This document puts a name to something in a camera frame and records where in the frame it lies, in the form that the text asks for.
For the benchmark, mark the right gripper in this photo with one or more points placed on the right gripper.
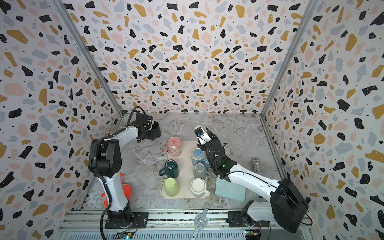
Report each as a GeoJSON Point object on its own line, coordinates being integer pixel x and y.
{"type": "Point", "coordinates": [212, 142]}

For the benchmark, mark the black mug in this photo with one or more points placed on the black mug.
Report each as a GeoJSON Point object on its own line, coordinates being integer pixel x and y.
{"type": "Point", "coordinates": [154, 132]}

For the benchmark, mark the light blue mug yellow inside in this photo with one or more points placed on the light blue mug yellow inside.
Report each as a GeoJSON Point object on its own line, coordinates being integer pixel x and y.
{"type": "Point", "coordinates": [198, 156]}

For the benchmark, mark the pink mug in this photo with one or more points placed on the pink mug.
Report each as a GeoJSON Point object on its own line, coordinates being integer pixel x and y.
{"type": "Point", "coordinates": [173, 147]}

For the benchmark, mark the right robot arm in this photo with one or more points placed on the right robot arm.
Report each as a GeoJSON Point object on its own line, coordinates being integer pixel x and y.
{"type": "Point", "coordinates": [286, 205]}

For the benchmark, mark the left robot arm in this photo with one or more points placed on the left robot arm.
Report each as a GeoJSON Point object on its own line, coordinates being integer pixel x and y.
{"type": "Point", "coordinates": [105, 163]}

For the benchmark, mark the grey mug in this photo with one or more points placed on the grey mug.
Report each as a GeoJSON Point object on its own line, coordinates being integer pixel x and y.
{"type": "Point", "coordinates": [200, 171]}

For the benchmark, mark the dark green mug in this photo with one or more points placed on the dark green mug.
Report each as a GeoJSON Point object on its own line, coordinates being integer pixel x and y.
{"type": "Point", "coordinates": [170, 170]}

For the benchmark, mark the white mug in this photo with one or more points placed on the white mug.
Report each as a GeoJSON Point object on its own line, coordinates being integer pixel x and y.
{"type": "Point", "coordinates": [199, 188]}

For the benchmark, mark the light green mug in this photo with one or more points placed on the light green mug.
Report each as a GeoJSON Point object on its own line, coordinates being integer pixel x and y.
{"type": "Point", "coordinates": [171, 187]}

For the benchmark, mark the beige tray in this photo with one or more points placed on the beige tray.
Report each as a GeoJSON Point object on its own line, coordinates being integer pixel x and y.
{"type": "Point", "coordinates": [186, 175]}

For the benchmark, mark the teal cloth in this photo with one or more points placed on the teal cloth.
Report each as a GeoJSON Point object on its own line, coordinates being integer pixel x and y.
{"type": "Point", "coordinates": [230, 190]}

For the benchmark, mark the glitter bottle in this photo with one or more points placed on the glitter bottle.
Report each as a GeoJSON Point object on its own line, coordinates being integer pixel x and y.
{"type": "Point", "coordinates": [257, 166]}

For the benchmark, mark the red fish plush toy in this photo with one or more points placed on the red fish plush toy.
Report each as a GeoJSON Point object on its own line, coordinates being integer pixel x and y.
{"type": "Point", "coordinates": [126, 189]}

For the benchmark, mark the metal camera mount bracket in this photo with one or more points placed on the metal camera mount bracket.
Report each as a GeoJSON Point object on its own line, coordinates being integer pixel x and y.
{"type": "Point", "coordinates": [201, 220]}

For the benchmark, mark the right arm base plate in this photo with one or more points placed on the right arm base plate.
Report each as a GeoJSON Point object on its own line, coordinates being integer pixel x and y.
{"type": "Point", "coordinates": [237, 220]}

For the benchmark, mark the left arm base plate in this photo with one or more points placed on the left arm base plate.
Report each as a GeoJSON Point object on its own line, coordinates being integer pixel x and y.
{"type": "Point", "coordinates": [138, 220]}

